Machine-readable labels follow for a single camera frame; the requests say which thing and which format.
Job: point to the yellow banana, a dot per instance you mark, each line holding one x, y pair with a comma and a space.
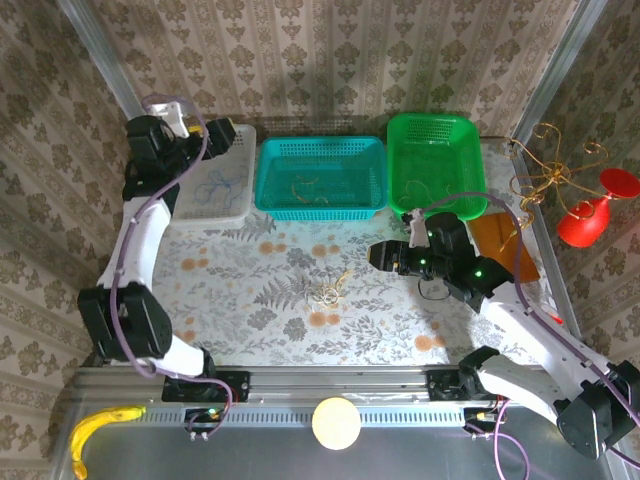
82, 432

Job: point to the clear plastic cup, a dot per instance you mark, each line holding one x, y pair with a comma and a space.
550, 305

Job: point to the pile of rubber bands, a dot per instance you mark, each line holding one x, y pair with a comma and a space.
316, 298

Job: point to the aluminium front rail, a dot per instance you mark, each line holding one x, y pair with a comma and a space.
340, 382

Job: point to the aluminium frame post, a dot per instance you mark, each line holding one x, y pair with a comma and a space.
555, 75
111, 75

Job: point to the floral table cloth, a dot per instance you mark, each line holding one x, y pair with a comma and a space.
300, 340

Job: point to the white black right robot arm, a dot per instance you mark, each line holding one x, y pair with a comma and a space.
530, 325

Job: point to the brown wooden board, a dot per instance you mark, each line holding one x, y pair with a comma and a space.
520, 260

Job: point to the teal plastic basket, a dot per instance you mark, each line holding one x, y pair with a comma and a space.
310, 212

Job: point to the red goblet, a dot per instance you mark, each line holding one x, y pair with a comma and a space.
585, 225

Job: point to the white plastic basket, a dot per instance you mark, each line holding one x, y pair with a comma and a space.
235, 215

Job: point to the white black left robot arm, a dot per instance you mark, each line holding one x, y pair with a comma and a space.
140, 240

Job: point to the green plastic basket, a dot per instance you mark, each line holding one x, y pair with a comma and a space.
450, 150

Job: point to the aluminium table side rail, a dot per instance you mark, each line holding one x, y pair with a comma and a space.
542, 235

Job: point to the cream round ball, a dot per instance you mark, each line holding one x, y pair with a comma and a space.
336, 422

